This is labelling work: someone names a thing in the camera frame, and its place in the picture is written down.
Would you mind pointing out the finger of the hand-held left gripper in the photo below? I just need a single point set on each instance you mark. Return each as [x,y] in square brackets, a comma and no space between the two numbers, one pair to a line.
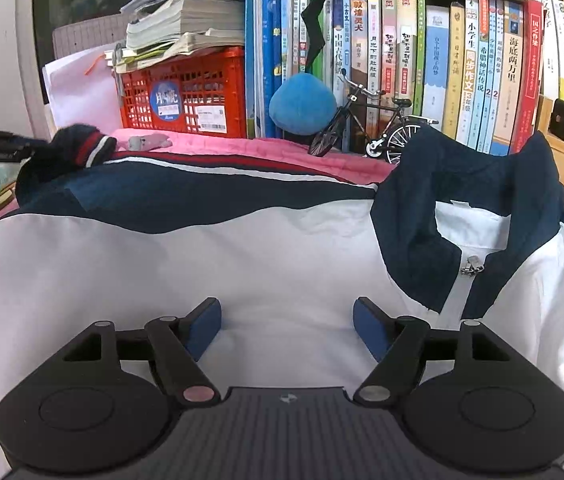
[34,147]

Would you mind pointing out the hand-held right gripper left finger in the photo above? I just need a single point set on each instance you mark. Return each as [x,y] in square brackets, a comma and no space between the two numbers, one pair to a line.
[204,327]

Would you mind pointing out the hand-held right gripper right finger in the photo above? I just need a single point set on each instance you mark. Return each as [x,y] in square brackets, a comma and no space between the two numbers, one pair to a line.
[369,330]

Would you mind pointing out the white and navy jacket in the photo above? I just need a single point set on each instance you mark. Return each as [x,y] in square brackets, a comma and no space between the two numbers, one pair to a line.
[262,250]

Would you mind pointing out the white paper sheet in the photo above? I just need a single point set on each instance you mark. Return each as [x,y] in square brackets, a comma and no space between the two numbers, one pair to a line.
[81,90]

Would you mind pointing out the small grey toy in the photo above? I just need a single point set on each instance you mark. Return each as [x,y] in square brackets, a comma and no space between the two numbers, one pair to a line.
[149,141]

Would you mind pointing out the grey grid board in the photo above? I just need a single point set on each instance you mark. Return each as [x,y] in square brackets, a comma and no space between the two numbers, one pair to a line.
[86,35]

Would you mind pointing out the red plastic crate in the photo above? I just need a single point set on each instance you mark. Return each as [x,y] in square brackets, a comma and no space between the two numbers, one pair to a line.
[201,90]

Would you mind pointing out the pink rabbit print blanket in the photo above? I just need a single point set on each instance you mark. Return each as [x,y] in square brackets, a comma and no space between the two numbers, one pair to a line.
[272,152]

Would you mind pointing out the black model bicycle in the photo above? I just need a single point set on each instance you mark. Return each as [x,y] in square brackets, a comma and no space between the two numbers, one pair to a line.
[324,140]

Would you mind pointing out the stack of paper workbooks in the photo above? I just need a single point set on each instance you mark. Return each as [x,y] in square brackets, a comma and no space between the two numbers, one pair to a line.
[186,20]

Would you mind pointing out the blue plush ball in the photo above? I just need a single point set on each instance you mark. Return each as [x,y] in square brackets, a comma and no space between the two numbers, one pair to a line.
[302,105]

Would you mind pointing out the row of standing books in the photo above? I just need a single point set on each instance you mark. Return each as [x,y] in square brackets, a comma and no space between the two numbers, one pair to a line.
[462,60]

